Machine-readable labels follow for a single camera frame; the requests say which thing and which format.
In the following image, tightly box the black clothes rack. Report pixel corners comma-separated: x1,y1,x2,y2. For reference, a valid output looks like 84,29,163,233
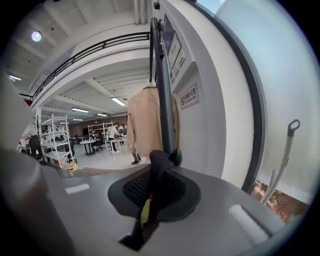
149,17,183,167

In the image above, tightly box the white no-smoking wall sign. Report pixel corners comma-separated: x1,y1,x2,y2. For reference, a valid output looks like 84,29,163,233
179,82,201,111

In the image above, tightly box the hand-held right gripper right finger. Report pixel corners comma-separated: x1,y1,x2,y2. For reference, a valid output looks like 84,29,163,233
156,169,201,222

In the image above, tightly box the beige jacket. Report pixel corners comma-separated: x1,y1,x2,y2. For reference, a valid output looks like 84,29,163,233
126,84,180,158

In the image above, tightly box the black coat tree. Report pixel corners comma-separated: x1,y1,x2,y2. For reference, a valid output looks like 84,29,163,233
33,114,44,141

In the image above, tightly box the white framed wall notice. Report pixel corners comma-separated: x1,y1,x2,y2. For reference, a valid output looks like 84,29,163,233
166,30,187,84

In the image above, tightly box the blue wall poster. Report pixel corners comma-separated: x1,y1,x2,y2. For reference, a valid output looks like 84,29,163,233
163,13,176,54

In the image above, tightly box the round ceiling light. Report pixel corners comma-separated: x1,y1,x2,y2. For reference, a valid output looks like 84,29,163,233
30,30,43,43

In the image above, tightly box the white rectangular table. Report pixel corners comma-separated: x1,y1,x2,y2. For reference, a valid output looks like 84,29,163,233
109,136,129,156

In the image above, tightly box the round white table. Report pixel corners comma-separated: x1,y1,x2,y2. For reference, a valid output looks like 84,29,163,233
79,139,98,157

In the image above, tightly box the white mop handle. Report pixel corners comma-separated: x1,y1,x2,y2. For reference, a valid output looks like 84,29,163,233
259,119,301,205

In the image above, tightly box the black mezzanine railing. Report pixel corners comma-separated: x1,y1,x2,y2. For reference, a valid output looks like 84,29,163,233
19,31,151,102

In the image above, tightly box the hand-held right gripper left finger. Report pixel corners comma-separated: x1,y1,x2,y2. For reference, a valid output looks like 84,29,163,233
107,171,152,220

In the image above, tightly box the glass sliding door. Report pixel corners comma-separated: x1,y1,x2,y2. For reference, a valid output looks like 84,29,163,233
192,0,319,224

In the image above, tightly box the white shelving unit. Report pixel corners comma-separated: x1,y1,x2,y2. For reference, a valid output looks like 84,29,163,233
87,121,114,141
40,113,76,169

